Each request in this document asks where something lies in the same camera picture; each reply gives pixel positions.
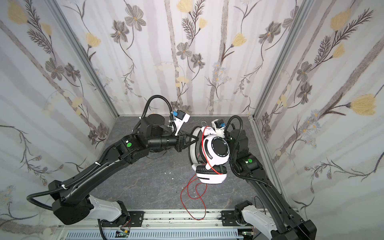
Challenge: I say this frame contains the white headphones with black pads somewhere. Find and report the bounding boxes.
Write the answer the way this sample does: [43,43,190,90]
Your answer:
[188,126,230,185]

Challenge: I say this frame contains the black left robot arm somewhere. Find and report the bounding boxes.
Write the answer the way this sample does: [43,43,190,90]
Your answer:
[27,95,197,227]

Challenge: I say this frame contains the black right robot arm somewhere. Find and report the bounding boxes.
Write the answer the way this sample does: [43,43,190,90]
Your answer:
[225,115,317,240]

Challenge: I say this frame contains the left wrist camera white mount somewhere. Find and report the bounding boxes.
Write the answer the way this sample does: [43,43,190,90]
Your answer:
[172,109,190,136]

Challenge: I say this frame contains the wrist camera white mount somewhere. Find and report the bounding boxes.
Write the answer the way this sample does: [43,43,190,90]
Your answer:
[212,119,226,138]
[172,109,190,136]

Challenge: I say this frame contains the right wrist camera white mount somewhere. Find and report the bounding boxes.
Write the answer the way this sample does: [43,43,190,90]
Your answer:
[212,119,226,138]

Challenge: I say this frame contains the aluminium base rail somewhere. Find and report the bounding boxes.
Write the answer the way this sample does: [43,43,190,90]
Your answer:
[56,208,304,231]

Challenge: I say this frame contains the white slotted cable duct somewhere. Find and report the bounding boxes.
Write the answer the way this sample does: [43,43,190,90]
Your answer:
[65,229,244,240]

